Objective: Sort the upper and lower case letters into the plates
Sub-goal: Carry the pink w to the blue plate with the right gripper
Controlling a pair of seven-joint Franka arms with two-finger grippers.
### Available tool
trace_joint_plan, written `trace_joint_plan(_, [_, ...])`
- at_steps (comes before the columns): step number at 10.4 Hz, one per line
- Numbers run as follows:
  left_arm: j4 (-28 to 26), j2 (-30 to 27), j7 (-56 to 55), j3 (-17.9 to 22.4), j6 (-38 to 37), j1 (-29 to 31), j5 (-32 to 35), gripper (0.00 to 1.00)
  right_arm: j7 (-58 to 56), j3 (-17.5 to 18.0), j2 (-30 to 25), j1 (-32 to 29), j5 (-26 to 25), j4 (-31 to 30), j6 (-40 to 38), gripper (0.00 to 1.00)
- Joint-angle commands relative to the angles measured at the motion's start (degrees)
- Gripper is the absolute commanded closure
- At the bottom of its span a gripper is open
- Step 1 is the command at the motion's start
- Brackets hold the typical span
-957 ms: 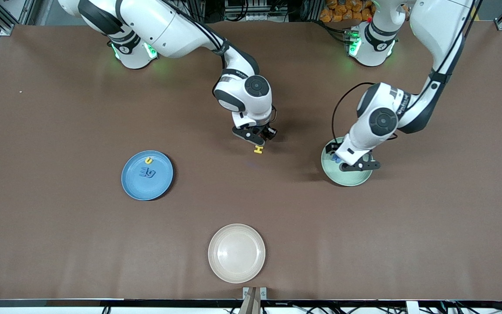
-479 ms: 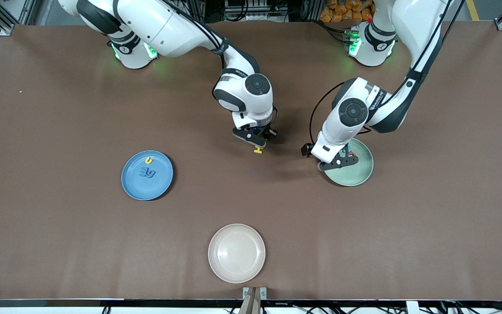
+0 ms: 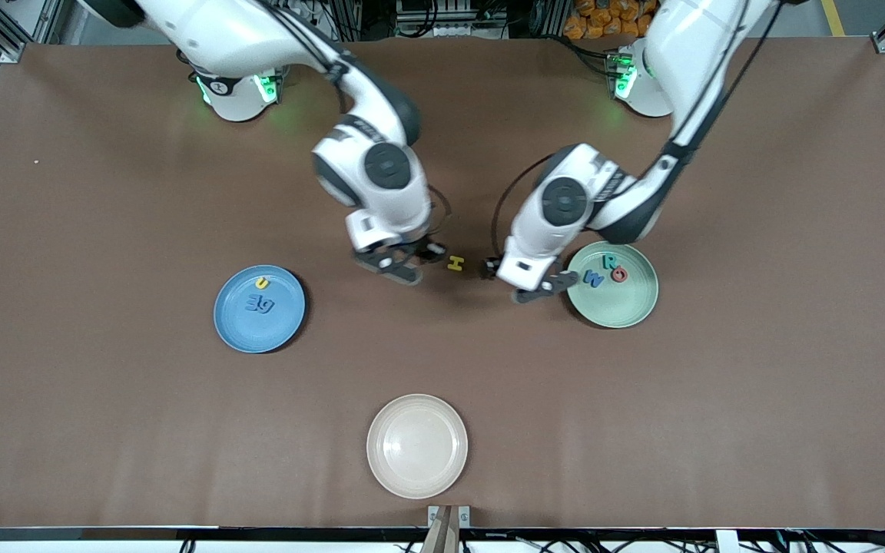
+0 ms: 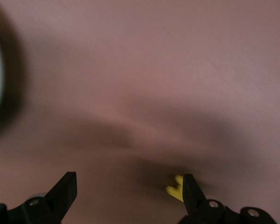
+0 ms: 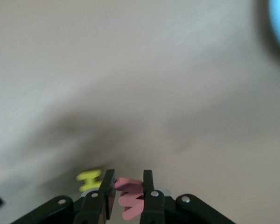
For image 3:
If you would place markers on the blue foam letter M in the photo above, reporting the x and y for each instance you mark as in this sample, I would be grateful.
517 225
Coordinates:
594 279

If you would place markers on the yellow foam letter H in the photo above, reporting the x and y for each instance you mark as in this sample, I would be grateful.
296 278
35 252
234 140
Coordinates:
455 263

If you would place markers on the teal foam letter R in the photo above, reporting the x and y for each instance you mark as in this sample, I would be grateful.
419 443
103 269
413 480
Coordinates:
610 262

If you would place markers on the red foam letter Q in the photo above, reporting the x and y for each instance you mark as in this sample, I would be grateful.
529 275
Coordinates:
620 274

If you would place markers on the blue foam letter g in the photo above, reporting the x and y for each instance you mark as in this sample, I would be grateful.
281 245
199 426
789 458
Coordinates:
266 306

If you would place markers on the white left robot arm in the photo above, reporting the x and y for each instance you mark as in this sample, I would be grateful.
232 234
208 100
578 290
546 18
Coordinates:
688 46

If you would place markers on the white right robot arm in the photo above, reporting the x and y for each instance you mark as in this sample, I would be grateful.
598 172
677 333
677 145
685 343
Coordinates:
220 31

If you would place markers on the green round plate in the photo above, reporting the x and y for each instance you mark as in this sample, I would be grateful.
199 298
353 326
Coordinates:
619 303

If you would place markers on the blue round plate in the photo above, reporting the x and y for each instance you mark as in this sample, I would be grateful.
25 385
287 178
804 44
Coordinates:
260 330

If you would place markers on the beige round plate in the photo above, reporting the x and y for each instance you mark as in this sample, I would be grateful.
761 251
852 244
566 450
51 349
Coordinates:
417 446

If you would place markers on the black electronics rack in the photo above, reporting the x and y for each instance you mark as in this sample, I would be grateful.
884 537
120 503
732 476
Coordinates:
450 19

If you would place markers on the orange objects pile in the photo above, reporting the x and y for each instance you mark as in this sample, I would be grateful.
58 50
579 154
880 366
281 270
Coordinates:
596 19

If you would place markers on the small metal bracket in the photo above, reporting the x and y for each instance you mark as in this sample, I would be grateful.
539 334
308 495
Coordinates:
433 513

